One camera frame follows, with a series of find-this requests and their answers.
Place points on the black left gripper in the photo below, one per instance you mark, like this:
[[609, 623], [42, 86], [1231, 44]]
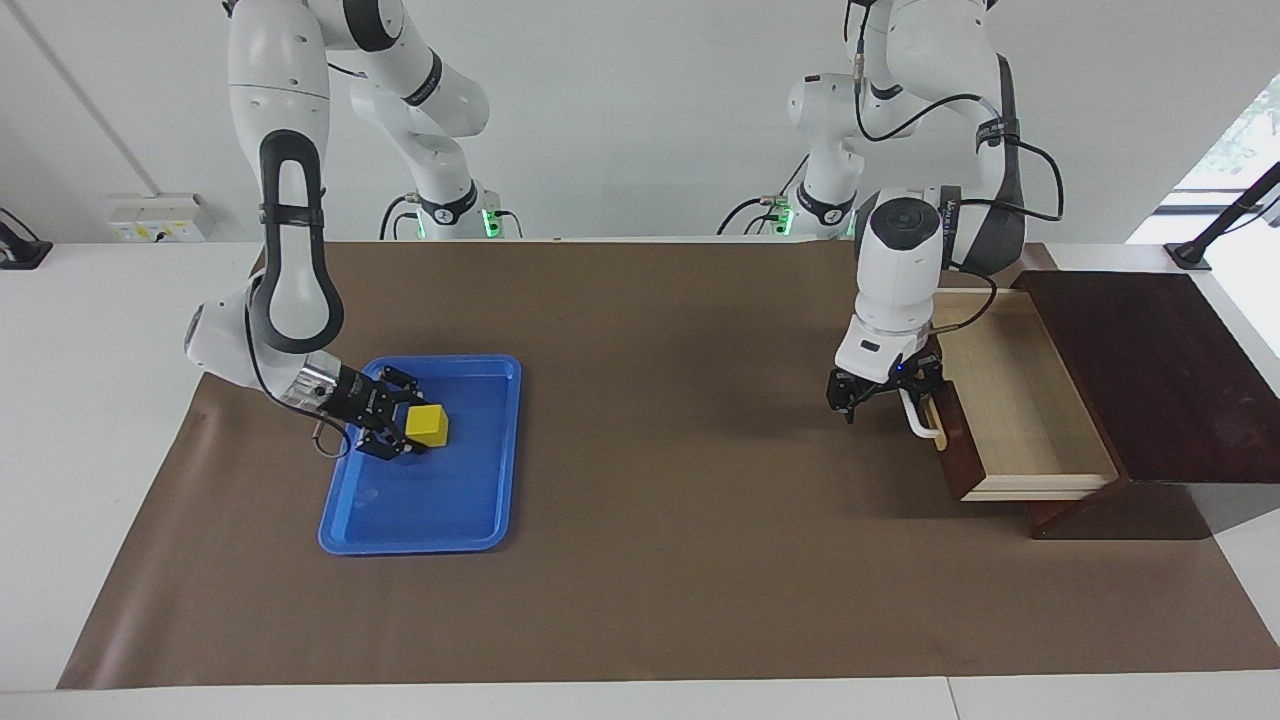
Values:
[[885, 378]]

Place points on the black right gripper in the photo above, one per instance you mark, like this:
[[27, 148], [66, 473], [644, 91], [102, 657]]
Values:
[[362, 405]]

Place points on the yellow cube block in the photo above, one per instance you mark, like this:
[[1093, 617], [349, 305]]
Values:
[[428, 425]]

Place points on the wooden drawer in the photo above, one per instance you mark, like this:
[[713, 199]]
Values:
[[1020, 400]]

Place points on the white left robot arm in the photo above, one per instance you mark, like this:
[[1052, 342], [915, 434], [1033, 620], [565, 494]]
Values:
[[905, 260]]

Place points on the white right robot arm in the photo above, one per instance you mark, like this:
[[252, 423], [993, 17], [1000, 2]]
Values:
[[285, 280]]

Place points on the dark wooden drawer cabinet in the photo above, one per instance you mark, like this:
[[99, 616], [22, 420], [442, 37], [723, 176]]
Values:
[[1170, 380]]

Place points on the blue plastic tray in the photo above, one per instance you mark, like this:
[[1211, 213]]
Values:
[[440, 500]]

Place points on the brown paper table mat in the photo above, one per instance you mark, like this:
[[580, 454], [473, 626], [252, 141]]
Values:
[[650, 500]]

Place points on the white wall socket box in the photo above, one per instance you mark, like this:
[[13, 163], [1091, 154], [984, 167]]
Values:
[[155, 218]]

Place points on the black desk clamp mount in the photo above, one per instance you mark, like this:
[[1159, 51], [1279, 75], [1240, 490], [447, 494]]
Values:
[[20, 250]]

